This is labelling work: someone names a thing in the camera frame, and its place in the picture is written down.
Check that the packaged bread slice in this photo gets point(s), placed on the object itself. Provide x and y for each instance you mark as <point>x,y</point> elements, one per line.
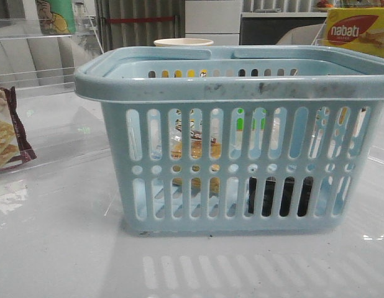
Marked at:
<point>196,151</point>

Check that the black tissue pack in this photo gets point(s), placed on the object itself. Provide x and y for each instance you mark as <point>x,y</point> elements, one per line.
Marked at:
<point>287,192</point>

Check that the light blue plastic basket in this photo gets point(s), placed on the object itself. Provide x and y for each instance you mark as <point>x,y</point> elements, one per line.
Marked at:
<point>323,106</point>

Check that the green packaged item behind basket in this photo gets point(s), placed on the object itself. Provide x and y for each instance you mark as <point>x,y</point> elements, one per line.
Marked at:
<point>258,120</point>

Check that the cream paper cup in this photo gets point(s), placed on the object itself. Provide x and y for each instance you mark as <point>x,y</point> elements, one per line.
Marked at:
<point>183,42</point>

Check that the white cabinet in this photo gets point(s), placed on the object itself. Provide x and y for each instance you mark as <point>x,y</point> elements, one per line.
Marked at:
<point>218,21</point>

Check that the clear acrylic display shelf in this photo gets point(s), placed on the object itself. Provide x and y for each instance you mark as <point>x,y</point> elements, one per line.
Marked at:
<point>43,61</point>

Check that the brown wafer snack bag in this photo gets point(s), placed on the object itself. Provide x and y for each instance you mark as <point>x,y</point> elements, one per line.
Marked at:
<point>15,150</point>

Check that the green cartoon snack package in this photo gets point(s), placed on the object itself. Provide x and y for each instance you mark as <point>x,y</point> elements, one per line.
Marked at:
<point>56,17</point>

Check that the yellow nabati wafer box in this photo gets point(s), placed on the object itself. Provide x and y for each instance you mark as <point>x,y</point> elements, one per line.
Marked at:
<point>357,29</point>

